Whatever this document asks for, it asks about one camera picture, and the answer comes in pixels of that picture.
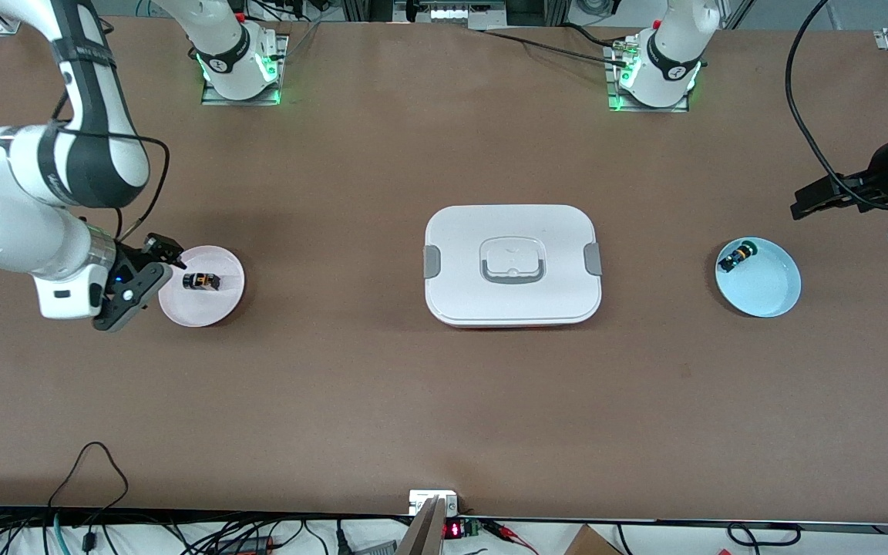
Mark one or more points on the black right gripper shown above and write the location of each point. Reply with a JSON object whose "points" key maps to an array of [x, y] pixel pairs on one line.
{"points": [[127, 267]]}

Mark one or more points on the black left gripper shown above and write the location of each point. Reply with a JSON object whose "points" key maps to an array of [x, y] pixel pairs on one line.
{"points": [[882, 169]]}

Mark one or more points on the orange and black switch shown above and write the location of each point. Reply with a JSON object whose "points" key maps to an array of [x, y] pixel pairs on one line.
{"points": [[202, 280]]}

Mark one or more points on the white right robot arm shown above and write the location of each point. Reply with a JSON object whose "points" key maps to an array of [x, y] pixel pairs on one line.
{"points": [[89, 154]]}

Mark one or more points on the pink round plate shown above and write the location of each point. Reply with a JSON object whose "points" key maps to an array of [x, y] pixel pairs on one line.
{"points": [[205, 308]]}

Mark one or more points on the black green-capped small part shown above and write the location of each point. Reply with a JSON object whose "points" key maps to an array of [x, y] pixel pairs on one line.
{"points": [[738, 256]]}

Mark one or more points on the light blue round plate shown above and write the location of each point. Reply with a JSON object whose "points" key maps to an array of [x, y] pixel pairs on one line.
{"points": [[764, 289]]}

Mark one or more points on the black power adapter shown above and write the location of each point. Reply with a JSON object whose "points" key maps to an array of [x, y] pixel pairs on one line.
{"points": [[247, 545]]}

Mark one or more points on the aluminium profile bar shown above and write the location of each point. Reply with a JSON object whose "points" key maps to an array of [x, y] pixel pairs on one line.
{"points": [[422, 532]]}

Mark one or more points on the red digit display board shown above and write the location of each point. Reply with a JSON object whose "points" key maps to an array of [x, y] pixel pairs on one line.
{"points": [[453, 529]]}

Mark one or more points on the brown cardboard box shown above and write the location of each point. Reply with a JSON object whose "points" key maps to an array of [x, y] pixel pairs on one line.
{"points": [[590, 541]]}

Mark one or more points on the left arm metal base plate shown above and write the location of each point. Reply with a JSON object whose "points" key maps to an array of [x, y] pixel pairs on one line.
{"points": [[612, 85]]}

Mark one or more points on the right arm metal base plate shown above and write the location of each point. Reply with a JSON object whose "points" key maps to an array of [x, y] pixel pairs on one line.
{"points": [[278, 54]]}

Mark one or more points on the aluminium frame corner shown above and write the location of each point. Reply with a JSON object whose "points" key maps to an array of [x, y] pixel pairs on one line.
{"points": [[5, 28]]}

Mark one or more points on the white mounting bracket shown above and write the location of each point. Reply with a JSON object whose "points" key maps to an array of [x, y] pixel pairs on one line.
{"points": [[415, 499]]}

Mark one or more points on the aluminium back frame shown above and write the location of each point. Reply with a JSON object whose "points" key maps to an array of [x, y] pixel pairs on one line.
{"points": [[452, 11]]}

